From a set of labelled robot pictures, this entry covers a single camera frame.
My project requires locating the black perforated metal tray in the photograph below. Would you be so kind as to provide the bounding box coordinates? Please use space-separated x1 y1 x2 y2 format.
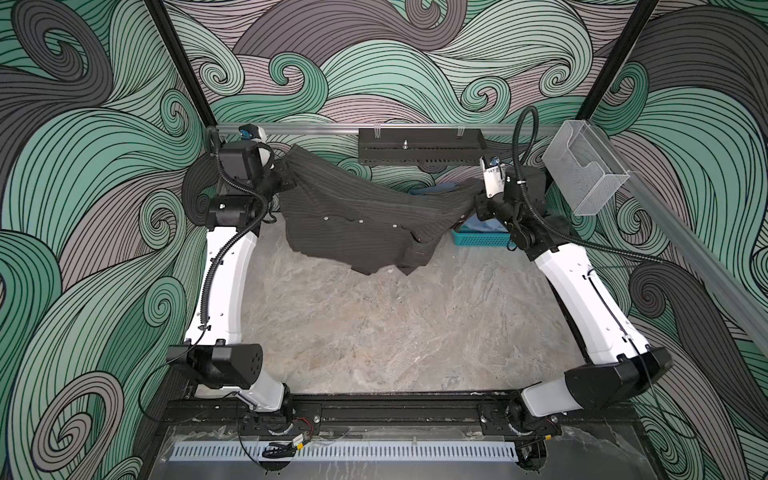
358 128 487 169

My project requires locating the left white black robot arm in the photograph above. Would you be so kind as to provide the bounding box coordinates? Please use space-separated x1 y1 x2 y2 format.
166 124 289 414

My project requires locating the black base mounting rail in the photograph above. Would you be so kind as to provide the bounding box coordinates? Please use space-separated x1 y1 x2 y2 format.
161 390 638 439

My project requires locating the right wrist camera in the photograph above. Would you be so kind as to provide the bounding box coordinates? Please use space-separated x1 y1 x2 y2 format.
479 156 506 199

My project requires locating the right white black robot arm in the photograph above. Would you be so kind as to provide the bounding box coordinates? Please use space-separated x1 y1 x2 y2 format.
475 105 673 417

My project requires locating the teal plastic basket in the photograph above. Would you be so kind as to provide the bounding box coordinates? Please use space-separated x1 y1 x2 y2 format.
451 215 510 247

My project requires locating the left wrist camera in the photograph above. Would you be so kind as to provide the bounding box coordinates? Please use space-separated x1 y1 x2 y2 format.
238 124 274 167

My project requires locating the black corner post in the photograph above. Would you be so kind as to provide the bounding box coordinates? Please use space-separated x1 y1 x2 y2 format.
575 0 659 120
144 0 217 127

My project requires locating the white slotted cable duct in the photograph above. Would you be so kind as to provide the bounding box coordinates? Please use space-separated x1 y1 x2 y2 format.
168 440 518 463

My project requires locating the aluminium horizontal rail back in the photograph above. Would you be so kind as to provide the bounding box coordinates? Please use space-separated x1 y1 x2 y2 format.
206 122 562 138

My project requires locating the light blue shirt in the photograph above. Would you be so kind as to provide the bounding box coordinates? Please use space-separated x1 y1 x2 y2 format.
409 183 463 196

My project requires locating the black corner post right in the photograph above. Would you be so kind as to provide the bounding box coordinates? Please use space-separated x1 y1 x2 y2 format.
575 0 659 120

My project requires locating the dark grey pinstriped shirt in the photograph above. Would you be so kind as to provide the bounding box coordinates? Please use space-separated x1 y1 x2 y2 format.
279 146 484 275

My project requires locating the aluminium rail right wall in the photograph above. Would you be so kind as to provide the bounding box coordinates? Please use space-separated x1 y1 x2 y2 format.
580 131 767 351

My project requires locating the black corner post left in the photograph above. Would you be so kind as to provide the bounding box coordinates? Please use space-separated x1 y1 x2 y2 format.
144 0 217 127

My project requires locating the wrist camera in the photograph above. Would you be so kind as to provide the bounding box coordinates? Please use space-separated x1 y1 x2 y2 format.
238 124 274 167
479 156 506 199

